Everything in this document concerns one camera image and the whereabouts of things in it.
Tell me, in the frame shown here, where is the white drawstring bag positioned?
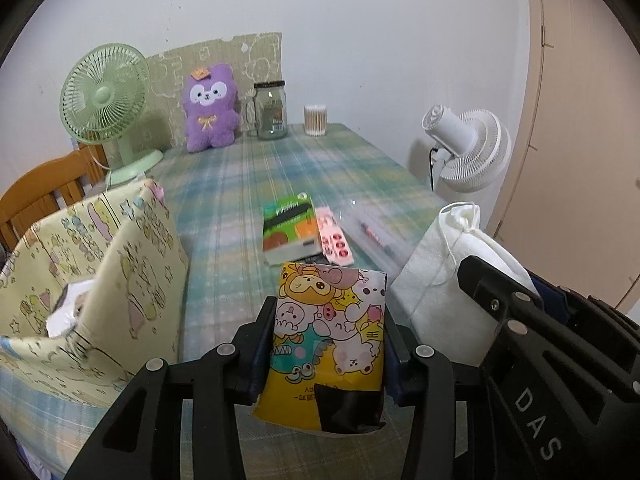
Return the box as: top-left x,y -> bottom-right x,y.
389,201 -> 538,368

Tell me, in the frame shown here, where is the yellow cartoon tissue pack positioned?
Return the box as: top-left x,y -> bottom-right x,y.
251,261 -> 389,435

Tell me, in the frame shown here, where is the green patterned board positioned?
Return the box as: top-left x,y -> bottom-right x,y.
145,32 -> 283,148

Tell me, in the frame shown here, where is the purple plush toy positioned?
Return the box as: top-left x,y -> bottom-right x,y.
181,62 -> 241,153

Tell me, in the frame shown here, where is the white standing fan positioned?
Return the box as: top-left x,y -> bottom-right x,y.
420,104 -> 512,195

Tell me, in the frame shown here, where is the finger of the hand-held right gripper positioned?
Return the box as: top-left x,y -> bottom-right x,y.
456,255 -> 581,361
525,267 -> 640,342

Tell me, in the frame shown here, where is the yellow patterned storage box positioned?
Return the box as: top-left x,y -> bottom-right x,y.
0,177 -> 190,408

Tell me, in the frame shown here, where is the white packet with tan end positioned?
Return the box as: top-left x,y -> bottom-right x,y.
46,281 -> 97,339

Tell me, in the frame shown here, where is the glass jar with handle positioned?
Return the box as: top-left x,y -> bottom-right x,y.
243,81 -> 288,141

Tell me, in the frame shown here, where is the pink wet wipes pack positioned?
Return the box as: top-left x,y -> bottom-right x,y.
315,205 -> 356,267

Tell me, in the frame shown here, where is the green tissue pack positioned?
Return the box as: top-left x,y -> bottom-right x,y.
262,192 -> 323,267

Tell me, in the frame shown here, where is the green desk fan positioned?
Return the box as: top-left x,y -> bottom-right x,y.
59,43 -> 165,187

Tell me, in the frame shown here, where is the clear plastic packet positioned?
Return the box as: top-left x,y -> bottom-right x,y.
342,199 -> 418,273

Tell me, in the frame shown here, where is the beige door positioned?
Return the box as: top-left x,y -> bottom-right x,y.
487,0 -> 640,311

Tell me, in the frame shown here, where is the cotton swab container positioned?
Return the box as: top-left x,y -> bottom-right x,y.
304,104 -> 329,137

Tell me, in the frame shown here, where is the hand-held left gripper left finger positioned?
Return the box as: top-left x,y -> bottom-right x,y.
65,296 -> 278,480

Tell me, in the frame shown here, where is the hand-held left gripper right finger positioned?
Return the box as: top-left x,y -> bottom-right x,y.
385,322 -> 487,480

